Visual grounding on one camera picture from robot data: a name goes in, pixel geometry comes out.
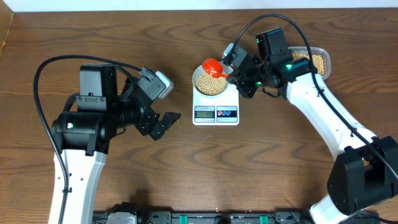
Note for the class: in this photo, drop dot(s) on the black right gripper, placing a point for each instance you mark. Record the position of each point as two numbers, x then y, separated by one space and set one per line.
239 81

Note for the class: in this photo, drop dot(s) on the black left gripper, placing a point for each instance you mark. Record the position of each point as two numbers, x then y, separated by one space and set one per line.
144 124

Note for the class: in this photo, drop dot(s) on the red plastic scoop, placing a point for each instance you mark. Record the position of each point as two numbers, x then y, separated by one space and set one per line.
213 68

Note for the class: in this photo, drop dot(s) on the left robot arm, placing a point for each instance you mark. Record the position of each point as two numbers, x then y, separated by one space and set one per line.
89 120

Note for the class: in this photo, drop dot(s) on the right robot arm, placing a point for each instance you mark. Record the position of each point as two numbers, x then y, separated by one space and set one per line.
364 172

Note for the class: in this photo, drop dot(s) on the white digital kitchen scale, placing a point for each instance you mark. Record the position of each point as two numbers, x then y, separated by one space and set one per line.
219 111

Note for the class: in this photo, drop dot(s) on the soybeans in grey bowl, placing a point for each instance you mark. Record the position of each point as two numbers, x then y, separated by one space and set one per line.
208 85

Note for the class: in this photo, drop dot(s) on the light grey bowl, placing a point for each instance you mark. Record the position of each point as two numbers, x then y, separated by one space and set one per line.
230 88

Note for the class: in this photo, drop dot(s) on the pile of soybeans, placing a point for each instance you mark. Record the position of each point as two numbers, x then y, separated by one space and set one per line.
317 61

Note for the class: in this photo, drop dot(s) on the clear plastic container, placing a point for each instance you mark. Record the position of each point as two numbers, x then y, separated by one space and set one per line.
316 51

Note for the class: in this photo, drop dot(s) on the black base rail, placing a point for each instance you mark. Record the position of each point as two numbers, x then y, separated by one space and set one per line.
126 212

